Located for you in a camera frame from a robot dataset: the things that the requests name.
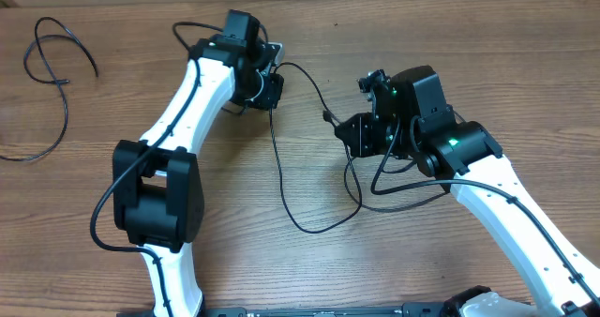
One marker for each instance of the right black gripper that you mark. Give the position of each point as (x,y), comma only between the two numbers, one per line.
(363,145)

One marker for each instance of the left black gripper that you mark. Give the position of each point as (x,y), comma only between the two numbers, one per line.
(273,96)

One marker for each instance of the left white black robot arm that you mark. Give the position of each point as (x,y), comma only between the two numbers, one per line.
(156,185)

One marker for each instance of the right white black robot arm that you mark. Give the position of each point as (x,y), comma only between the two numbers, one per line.
(411,119)

